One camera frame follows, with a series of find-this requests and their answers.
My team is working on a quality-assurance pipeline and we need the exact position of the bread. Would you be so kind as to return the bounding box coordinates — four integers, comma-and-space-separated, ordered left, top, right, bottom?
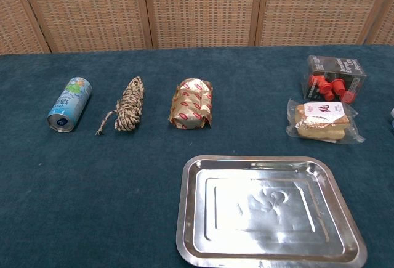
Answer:
286, 99, 366, 145

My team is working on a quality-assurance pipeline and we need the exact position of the silver metal tray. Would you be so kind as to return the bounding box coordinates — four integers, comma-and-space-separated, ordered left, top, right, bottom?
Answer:
175, 155, 368, 268

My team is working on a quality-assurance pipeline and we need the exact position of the black box with red capsules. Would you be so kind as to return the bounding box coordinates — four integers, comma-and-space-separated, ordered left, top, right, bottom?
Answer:
303, 55, 368, 105

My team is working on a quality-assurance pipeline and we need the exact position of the paper wrapped burger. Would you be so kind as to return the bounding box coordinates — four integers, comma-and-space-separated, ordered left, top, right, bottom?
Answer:
168, 78, 214, 131

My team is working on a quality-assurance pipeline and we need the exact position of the wicker folding screen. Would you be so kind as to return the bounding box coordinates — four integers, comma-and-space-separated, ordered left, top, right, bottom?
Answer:
0, 0, 394, 54

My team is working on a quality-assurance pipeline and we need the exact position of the teal tablecloth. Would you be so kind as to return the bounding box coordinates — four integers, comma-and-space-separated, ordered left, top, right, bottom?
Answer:
0, 44, 394, 268

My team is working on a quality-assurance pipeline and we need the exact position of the light blue drink can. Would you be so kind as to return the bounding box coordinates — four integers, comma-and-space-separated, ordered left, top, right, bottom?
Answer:
46, 76, 93, 134

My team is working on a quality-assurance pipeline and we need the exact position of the brown braided rope bundle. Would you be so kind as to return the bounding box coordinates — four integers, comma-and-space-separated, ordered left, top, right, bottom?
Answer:
95, 76, 145, 136

